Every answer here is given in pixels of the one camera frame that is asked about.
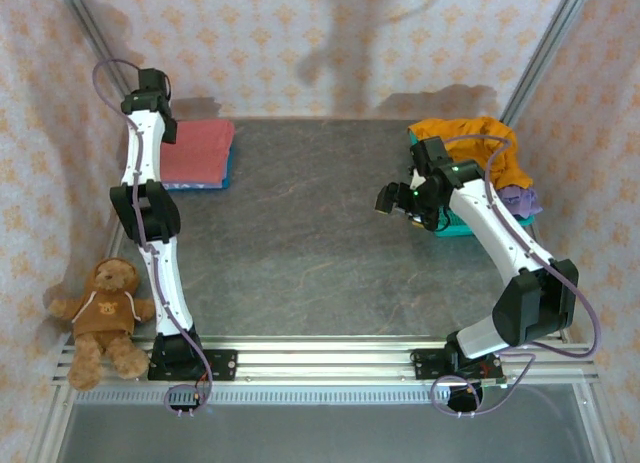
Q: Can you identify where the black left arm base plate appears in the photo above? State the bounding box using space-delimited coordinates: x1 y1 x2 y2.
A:
147 349 239 383

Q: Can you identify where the aluminium frame post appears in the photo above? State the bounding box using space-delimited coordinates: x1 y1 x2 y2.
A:
52 0 151 129
499 0 596 127

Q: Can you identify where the teal plastic basket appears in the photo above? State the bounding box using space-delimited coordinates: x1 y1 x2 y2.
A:
408 132 544 239

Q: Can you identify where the crumpled orange t-shirt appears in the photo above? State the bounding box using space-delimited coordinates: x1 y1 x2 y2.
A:
408 115 534 190

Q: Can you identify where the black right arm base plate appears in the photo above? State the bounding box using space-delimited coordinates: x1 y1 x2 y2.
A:
412 347 503 382

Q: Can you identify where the crumpled purple t-shirt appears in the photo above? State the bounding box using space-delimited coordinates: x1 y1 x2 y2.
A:
497 182 544 220

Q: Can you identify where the folded purple t-shirt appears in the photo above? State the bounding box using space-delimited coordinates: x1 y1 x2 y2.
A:
162 179 224 191

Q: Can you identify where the aluminium mounting rail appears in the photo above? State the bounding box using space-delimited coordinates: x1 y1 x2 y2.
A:
52 335 599 387

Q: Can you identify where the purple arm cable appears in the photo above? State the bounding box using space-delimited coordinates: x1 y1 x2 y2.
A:
92 58 216 418
430 134 599 418

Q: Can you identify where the folded blue t-shirt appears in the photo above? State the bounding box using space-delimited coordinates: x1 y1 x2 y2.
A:
219 142 236 190

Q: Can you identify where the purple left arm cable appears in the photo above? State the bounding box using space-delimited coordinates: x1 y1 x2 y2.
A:
92 58 216 418

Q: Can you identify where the red t-shirt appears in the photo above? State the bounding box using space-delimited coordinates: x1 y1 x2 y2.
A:
158 118 236 185

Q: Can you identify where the slotted grey cable duct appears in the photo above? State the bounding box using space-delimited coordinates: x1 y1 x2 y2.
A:
72 385 504 405

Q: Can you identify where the brown teddy bear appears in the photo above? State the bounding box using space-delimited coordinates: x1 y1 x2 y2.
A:
47 256 160 392

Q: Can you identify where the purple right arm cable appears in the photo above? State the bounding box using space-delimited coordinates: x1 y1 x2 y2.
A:
430 134 599 418

